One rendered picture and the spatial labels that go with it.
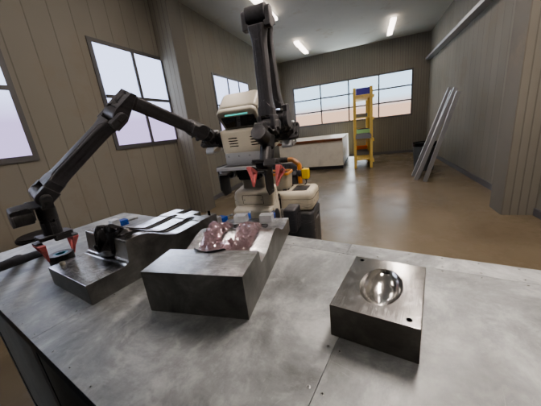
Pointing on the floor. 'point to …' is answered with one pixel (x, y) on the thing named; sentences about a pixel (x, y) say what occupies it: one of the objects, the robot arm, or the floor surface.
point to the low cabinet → (320, 151)
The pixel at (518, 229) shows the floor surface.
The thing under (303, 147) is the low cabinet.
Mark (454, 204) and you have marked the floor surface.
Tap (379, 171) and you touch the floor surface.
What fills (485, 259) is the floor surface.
